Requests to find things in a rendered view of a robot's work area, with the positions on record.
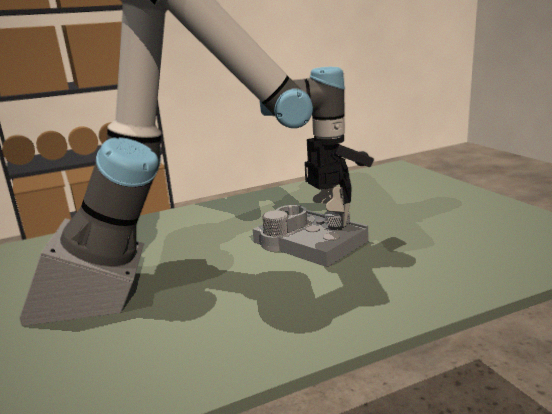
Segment grey toothed gear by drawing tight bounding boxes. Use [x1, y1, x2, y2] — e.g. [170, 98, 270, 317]
[324, 211, 350, 227]

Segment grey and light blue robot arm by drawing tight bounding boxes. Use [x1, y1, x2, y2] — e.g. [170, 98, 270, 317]
[60, 0, 345, 266]

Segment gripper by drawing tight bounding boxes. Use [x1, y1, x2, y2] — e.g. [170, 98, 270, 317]
[304, 135, 352, 226]

